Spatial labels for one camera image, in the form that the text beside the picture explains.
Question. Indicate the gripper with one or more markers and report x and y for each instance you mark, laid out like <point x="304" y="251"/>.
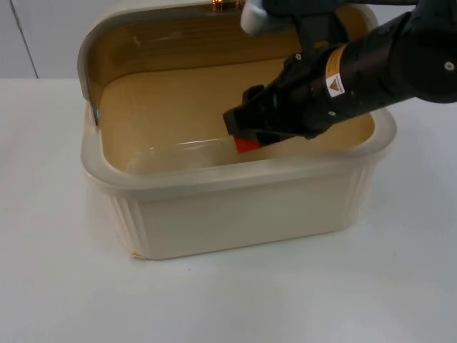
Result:
<point x="296" y="96"/>

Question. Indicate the cream box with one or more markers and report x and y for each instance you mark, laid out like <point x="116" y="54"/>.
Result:
<point x="228" y="211"/>

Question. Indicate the red block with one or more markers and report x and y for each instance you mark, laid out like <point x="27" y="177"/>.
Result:
<point x="247" y="145"/>

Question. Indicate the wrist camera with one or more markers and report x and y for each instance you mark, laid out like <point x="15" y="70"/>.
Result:
<point x="266" y="18"/>

